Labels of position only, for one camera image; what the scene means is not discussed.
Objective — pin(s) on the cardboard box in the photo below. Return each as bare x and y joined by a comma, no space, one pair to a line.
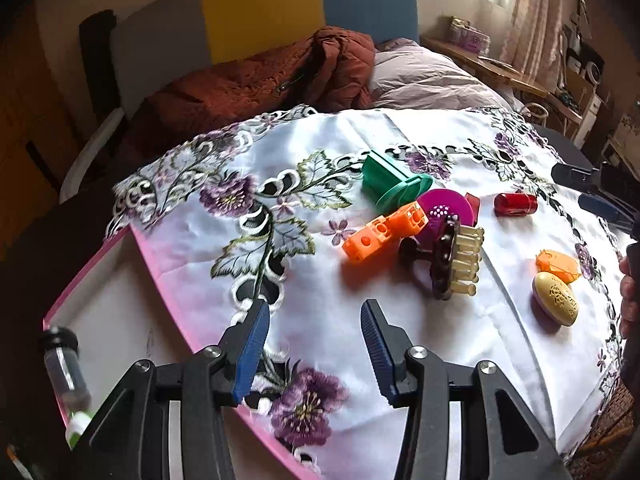
580,91

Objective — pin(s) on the person's right hand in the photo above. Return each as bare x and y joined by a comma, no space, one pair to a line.
631,300

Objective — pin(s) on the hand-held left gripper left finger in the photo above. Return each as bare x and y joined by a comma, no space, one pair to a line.
250,355

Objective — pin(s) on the beige curtain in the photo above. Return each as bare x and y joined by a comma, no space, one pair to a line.
537,15

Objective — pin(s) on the wooden side table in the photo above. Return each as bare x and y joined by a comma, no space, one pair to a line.
490,70

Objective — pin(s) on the pale pink pillow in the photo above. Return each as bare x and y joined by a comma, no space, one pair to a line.
430,80

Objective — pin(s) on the green ribbed plastic piece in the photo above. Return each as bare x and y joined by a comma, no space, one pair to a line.
387,180

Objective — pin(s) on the rust brown jacket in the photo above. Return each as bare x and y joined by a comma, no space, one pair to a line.
235,90

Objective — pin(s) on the grey yellow blue headboard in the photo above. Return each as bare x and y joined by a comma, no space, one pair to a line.
260,10

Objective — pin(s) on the black round speaker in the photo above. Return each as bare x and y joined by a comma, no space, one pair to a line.
593,71

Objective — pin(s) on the brown woven mat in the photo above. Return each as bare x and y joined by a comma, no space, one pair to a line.
607,425

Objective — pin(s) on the white green spray bottle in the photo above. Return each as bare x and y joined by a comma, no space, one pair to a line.
79,425

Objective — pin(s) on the white tray with pink rim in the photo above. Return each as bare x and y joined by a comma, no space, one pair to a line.
110,300

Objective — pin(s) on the white floral embroidered tablecloth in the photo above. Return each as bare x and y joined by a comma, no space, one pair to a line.
320,300

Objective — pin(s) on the clear tube with black cap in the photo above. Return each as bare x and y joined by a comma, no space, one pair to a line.
65,365

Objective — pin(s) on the magenta round plastic piece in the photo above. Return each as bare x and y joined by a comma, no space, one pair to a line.
447,207

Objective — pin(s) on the black chair back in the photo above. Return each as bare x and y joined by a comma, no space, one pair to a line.
97,55

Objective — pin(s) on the dark red plastic piece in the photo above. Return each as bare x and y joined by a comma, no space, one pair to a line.
473,207

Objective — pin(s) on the small orange plastic case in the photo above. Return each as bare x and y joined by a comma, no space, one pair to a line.
560,262

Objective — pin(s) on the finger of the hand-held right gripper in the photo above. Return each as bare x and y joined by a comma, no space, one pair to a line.
602,210
575,175

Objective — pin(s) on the red plastic block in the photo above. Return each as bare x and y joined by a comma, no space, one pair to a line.
515,205

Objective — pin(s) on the brown brush with yellow bristles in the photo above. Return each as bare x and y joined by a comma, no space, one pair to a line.
450,265

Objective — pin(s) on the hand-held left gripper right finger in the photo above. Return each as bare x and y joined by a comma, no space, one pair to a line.
377,355

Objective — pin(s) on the orange plastic building block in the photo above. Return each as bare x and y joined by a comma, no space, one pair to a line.
380,232

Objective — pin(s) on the yellow oval plastic case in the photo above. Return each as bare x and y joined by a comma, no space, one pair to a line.
555,300

